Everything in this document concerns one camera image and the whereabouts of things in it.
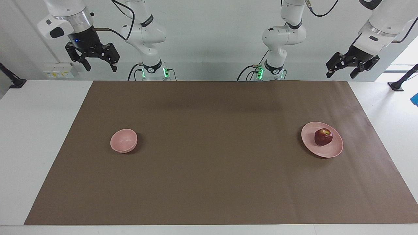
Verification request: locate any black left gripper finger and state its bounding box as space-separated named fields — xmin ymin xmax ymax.
xmin=350 ymin=55 xmax=380 ymax=79
xmin=326 ymin=52 xmax=349 ymax=79

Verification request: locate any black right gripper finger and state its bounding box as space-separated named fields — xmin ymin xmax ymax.
xmin=98 ymin=42 xmax=120 ymax=72
xmin=65 ymin=42 xmax=92 ymax=72

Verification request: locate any red apple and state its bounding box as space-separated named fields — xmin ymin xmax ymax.
xmin=314 ymin=128 xmax=333 ymax=147

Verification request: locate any pink bowl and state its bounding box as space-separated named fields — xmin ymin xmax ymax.
xmin=110 ymin=129 xmax=138 ymax=153

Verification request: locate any pink plate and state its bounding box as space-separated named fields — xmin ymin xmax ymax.
xmin=301 ymin=122 xmax=344 ymax=158

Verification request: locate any black clamp stand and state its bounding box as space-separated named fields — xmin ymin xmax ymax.
xmin=0 ymin=63 xmax=26 ymax=89
xmin=388 ymin=64 xmax=418 ymax=91

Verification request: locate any brown table mat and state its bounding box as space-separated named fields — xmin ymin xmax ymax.
xmin=24 ymin=81 xmax=418 ymax=226

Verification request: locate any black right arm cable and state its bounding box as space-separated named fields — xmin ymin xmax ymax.
xmin=92 ymin=0 xmax=135 ymax=41

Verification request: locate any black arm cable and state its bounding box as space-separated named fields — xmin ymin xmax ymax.
xmin=92 ymin=0 xmax=135 ymax=41
xmin=305 ymin=0 xmax=418 ymax=43

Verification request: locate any white wall socket box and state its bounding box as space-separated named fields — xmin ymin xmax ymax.
xmin=43 ymin=63 xmax=77 ymax=79

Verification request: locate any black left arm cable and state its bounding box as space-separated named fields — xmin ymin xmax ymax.
xmin=305 ymin=0 xmax=418 ymax=43

